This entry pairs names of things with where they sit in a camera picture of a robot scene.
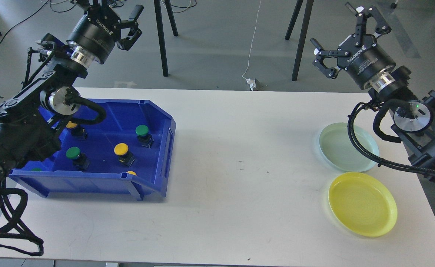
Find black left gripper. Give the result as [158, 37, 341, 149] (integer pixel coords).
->
[67, 5, 144, 64]

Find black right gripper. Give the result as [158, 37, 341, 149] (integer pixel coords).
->
[310, 2, 396, 90]

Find yellow push button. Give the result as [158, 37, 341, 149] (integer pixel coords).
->
[66, 121, 88, 140]
[114, 143, 136, 167]

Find green push button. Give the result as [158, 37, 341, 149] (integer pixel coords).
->
[135, 124, 154, 148]
[66, 146, 89, 171]

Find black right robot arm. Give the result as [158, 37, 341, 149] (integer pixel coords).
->
[311, 2, 435, 183]

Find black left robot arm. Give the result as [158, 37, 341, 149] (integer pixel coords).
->
[0, 0, 144, 257]

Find pale green plate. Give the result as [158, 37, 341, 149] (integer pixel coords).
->
[317, 123, 376, 172]

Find yellow push button back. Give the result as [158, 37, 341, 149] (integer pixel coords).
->
[66, 121, 88, 140]

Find yellow plate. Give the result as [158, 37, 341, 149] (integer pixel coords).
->
[328, 172, 398, 238]

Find black stand legs left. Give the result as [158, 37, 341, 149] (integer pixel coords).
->
[153, 0, 178, 77]

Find black stand legs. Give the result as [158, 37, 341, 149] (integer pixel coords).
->
[284, 0, 314, 82]
[153, 0, 178, 77]

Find black stand legs right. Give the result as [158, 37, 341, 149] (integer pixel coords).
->
[284, 0, 314, 82]

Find white charger on floor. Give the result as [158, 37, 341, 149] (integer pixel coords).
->
[246, 78, 264, 91]

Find blue plastic bin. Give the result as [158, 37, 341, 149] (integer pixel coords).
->
[9, 99, 176, 201]

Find black floor cables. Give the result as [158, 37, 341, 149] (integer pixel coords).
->
[0, 0, 197, 63]

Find white cable on floor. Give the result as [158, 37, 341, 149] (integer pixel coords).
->
[242, 0, 262, 80]

